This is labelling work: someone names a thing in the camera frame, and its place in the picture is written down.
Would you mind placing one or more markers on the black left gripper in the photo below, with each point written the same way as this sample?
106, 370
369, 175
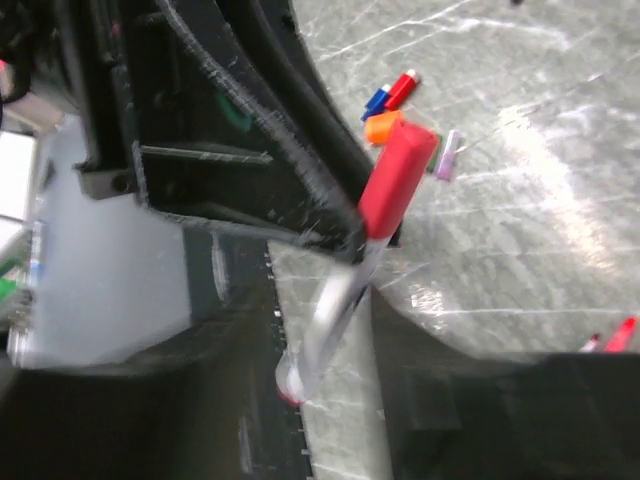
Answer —
212, 114

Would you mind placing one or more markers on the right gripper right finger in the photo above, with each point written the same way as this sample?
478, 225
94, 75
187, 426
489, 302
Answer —
449, 415

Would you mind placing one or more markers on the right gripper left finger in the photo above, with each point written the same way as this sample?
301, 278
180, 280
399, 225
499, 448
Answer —
202, 405

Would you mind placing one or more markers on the blue marker cap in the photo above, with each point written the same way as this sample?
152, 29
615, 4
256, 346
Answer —
376, 104

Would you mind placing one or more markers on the pink highlighter pen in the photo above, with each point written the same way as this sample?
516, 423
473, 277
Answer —
622, 337

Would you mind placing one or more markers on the red marker cap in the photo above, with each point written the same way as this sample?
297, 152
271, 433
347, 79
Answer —
402, 89

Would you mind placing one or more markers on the red capped white marker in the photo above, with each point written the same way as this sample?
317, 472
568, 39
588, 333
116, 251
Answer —
382, 205

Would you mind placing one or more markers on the pink highlighter cap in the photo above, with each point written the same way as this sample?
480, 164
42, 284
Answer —
446, 155

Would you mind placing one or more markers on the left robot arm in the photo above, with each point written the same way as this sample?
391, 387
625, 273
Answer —
108, 276

